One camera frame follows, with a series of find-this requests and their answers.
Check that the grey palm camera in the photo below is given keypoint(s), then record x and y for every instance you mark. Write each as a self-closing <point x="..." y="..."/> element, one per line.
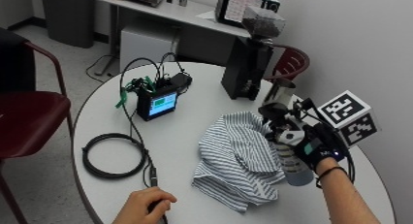
<point x="291" y="136"/>

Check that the grey bottle with label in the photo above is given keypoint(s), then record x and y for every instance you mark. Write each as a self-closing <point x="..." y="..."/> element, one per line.
<point x="297" y="170"/>

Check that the shiny metal cup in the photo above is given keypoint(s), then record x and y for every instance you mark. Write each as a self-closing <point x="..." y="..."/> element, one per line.
<point x="279" y="89"/>

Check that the small black screen device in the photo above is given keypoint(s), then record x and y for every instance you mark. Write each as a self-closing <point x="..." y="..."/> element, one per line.
<point x="157" y="104"/>

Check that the white box cabinet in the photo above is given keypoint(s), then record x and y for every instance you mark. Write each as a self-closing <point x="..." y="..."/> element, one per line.
<point x="145" y="48"/>

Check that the striped white grey cloth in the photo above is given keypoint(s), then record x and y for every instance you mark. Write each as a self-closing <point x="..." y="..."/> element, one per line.
<point x="235" y="159"/>

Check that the white boxy monitor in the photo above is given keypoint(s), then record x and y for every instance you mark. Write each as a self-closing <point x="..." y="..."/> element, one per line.
<point x="239" y="6"/>

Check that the white marker cube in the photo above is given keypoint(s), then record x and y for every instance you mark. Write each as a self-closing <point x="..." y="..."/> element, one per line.
<point x="350" y="115"/>

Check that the black coffee grinder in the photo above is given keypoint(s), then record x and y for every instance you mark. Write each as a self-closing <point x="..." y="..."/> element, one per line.
<point x="249" y="69"/>

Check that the dark red armchair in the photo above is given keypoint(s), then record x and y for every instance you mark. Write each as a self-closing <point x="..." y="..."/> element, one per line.
<point x="29" y="117"/>

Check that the black wristband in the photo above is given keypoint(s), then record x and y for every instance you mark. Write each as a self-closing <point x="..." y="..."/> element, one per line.
<point x="330" y="171"/>

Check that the dark grey cabinet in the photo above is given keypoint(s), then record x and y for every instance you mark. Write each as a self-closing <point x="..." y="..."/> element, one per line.
<point x="68" y="17"/>

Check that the grey desk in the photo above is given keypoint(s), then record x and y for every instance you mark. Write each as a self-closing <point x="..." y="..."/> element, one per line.
<point x="179" y="14"/>

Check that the red slatted chair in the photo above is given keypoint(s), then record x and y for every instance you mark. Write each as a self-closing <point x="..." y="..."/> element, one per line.
<point x="294" y="64"/>

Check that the black power adapter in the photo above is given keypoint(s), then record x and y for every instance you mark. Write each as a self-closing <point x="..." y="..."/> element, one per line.
<point x="181" y="80"/>

